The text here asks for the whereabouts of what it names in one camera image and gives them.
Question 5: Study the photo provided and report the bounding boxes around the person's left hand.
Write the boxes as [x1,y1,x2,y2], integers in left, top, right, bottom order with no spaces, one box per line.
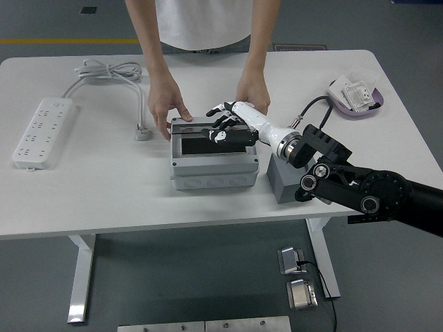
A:
[235,68,271,117]

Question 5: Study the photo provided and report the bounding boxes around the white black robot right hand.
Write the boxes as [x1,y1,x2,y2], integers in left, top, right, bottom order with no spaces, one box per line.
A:
[200,100,298,156]

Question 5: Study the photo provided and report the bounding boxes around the person's right hand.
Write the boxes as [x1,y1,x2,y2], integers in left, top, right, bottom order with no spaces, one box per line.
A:
[147,73,194,142]

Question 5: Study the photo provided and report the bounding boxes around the tinted clear box lid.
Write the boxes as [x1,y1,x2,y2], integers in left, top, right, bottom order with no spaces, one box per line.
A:
[172,120,252,135]

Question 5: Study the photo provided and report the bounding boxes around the grey plastic junction box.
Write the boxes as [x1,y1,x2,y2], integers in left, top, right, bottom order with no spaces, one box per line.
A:
[170,117,260,190]

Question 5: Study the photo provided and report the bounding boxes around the silver floor socket box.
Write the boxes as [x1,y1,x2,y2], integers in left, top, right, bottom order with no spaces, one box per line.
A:
[277,245,307,276]
[286,278,318,310]

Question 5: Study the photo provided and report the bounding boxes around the white power plug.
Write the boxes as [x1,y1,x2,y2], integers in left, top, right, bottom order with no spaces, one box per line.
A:
[134,124,152,142]

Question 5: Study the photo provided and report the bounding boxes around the dark floor mat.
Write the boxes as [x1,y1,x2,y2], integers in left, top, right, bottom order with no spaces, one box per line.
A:
[273,44,328,53]

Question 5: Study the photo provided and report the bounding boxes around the grey block holder with hole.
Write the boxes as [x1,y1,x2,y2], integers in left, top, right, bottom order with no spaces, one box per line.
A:
[266,151,329,205]

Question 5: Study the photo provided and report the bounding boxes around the plain white card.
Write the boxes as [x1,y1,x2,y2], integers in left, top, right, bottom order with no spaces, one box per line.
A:
[327,75,352,104]

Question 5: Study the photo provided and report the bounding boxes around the person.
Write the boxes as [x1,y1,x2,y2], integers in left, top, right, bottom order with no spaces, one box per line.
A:
[154,0,252,53]

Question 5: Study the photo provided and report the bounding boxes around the white printed socket panel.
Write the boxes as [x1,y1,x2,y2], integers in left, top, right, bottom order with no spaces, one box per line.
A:
[341,81,377,113]

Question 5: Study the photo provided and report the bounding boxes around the clear plastic bag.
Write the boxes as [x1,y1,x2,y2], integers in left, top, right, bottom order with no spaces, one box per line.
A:
[347,65,381,89]

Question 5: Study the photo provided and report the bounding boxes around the purple oval tray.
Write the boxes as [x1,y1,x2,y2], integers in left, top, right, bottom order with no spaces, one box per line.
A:
[327,79,385,120]

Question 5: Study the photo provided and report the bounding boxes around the white power strip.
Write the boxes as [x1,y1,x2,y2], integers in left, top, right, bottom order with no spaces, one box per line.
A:
[12,97,79,171]

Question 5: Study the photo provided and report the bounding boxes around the black table control panel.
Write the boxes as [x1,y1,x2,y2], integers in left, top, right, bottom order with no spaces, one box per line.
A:
[347,214,378,224]

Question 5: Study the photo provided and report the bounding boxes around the white table leg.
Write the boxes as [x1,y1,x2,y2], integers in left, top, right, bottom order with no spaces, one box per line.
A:
[66,234,97,324]
[306,217,342,299]

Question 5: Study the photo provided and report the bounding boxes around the grey metal plate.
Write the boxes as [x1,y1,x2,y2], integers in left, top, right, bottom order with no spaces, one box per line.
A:
[117,321,205,332]
[205,315,291,332]

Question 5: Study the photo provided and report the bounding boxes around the white power cord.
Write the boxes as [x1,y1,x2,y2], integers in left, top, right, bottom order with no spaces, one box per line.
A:
[61,59,147,127]

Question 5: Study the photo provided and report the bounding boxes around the black floor cable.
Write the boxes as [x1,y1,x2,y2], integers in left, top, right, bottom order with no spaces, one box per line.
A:
[297,259,338,332]

